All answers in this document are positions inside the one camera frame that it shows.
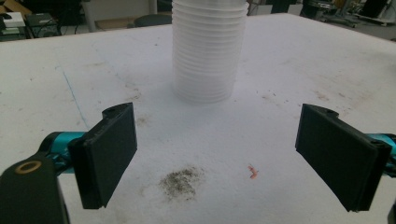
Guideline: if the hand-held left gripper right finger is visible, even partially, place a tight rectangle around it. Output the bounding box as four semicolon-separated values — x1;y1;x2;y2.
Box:
294;104;396;213

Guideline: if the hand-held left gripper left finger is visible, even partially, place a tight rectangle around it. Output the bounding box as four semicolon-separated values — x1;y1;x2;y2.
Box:
39;102;138;210

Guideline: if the stack of white plastic cups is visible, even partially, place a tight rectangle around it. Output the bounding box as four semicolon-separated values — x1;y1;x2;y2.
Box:
171;0;250;105

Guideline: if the small pink scrap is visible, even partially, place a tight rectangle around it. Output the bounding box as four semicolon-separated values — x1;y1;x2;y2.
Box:
247;164;260;180

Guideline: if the white table leg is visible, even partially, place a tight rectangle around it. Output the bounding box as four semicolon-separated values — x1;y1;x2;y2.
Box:
81;0;98;34

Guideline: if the dark office chair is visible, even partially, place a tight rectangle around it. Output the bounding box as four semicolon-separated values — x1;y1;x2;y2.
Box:
126;13;173;29

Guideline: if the grey equipment base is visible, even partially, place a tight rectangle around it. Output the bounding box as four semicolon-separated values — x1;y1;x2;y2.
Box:
303;0;359;28

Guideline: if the white box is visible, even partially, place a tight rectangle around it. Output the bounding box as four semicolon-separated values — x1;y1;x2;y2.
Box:
2;11;26;29

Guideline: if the black box with cables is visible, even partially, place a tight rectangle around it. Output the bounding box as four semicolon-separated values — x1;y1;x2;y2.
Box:
24;12;62;39

